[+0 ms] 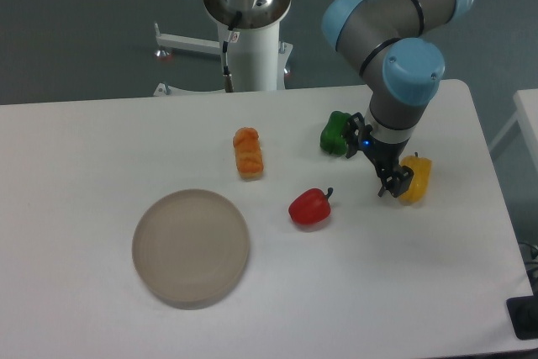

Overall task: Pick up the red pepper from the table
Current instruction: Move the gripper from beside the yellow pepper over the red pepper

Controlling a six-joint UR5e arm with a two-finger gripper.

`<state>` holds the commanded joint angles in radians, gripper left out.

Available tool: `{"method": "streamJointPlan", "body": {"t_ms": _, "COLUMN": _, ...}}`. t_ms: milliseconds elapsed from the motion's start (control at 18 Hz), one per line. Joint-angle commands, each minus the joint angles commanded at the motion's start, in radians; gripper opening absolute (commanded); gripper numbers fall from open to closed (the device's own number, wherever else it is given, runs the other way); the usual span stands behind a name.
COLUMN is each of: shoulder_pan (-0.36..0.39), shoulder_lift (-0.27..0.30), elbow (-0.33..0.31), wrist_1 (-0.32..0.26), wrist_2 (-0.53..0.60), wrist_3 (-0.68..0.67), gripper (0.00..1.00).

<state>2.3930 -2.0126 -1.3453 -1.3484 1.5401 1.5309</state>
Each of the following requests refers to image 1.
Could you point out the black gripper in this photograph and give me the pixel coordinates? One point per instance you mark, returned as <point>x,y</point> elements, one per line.
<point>395,179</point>

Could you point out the red bell pepper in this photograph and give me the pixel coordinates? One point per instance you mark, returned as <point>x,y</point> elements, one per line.
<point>311,207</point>

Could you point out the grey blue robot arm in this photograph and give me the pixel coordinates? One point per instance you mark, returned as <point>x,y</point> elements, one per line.
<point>382,41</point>

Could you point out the green bell pepper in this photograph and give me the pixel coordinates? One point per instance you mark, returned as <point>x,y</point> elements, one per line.
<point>331,140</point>

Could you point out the yellow bell pepper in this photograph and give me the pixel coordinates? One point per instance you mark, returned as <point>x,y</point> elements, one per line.
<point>421,167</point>

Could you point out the orange bread loaf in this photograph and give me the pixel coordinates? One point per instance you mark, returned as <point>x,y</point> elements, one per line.
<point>248,156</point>

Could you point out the white side table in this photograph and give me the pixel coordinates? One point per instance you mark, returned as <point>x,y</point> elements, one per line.
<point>522,121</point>

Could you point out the beige round plate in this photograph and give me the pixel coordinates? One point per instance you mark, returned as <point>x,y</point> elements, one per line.
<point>191,248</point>

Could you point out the black device at edge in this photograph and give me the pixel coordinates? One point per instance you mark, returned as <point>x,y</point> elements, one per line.
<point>523,316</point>

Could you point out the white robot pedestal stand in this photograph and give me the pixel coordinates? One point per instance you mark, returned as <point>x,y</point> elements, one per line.
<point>252,55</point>

